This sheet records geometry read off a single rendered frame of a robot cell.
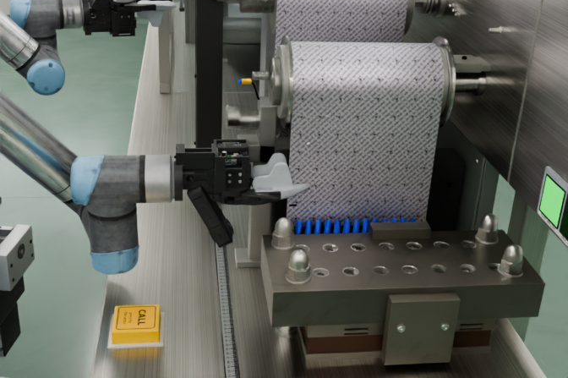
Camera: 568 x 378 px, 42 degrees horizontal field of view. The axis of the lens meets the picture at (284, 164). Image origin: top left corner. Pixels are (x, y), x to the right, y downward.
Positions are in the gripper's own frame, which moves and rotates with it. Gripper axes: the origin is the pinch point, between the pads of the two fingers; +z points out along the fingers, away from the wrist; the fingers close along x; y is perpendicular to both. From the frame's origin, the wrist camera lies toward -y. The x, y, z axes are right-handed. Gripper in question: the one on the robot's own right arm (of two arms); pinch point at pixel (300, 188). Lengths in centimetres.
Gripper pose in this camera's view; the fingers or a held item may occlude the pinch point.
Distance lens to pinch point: 119.3
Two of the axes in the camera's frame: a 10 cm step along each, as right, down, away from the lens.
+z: 9.9, -0.1, 1.3
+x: -1.2, -4.1, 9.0
